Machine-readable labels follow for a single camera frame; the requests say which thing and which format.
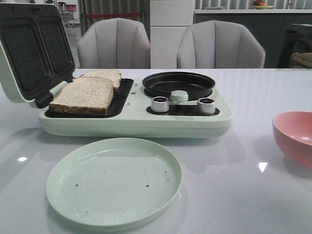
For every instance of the grey upholstered chair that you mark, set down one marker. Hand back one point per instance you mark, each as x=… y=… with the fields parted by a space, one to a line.
x=115 y=44
x=219 y=45

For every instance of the tan cushion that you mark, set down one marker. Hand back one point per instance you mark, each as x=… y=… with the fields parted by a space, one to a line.
x=302 y=59

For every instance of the silver left control knob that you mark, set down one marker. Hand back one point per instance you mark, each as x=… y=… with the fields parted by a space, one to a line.
x=160 y=104

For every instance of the fruit bowl on counter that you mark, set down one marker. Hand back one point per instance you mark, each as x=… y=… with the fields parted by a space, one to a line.
x=260 y=5

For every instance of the dark grey kitchen counter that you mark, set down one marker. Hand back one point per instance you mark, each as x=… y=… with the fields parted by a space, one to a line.
x=267 y=26

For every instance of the mint green breakfast maker base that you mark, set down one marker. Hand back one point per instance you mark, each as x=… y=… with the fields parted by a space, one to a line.
x=135 y=120

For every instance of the bread slice with brown crust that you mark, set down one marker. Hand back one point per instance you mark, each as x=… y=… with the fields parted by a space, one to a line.
x=85 y=95

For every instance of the right grey upholstered chair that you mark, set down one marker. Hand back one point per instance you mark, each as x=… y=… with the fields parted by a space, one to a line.
x=219 y=45

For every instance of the pink plastic bowl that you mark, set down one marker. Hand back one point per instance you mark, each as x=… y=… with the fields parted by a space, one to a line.
x=292 y=132

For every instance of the silver right control knob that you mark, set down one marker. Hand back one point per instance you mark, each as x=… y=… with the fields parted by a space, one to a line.
x=205 y=106

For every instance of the black round frying pan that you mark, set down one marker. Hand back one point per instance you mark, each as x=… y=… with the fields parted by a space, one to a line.
x=162 y=84

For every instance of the white refrigerator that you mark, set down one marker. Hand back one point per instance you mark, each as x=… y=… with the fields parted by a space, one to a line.
x=168 y=21

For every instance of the mint green round plate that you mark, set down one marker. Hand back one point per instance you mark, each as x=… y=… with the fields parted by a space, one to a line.
x=114 y=184

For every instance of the silver control knob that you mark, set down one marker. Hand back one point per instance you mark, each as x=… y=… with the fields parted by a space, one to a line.
x=205 y=106
x=160 y=104

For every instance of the black sandwich grill plate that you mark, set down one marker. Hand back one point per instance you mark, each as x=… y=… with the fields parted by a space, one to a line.
x=115 y=107

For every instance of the left grey upholstered chair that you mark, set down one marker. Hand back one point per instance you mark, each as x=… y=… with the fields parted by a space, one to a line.
x=115 y=44

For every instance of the breakfast maker hinged lid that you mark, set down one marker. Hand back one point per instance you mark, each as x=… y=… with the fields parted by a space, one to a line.
x=35 y=56

